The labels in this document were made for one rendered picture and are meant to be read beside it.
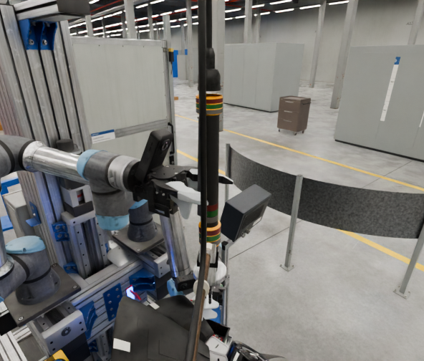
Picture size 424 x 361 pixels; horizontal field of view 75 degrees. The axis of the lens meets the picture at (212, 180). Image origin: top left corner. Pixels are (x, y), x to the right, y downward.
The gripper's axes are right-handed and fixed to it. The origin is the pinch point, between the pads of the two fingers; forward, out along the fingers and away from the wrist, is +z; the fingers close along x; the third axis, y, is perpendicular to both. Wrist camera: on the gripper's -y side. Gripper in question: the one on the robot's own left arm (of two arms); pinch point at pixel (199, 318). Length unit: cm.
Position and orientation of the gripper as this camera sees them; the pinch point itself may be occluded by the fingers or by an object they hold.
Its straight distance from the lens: 90.5
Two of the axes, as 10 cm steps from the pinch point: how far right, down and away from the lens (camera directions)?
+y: 9.9, 1.2, -0.1
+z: -0.5, 4.1, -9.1
